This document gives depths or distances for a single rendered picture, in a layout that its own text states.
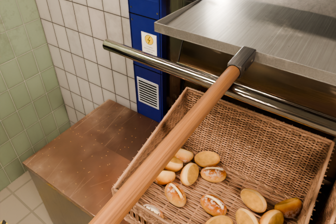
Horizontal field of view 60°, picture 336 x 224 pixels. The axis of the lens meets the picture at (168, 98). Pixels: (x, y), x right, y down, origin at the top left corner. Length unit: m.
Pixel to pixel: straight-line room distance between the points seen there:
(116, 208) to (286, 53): 0.55
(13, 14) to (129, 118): 0.78
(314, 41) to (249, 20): 0.19
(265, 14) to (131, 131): 0.77
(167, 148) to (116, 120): 0.99
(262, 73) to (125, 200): 0.73
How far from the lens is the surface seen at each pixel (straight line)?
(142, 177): 0.42
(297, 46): 0.82
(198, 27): 0.85
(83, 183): 1.22
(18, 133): 1.95
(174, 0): 1.08
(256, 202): 1.10
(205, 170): 1.15
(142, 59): 0.73
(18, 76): 1.79
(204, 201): 1.08
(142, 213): 0.97
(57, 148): 1.37
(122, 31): 1.31
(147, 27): 1.16
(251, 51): 0.70
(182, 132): 0.48
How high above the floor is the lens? 1.53
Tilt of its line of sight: 38 degrees down
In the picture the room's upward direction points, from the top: straight up
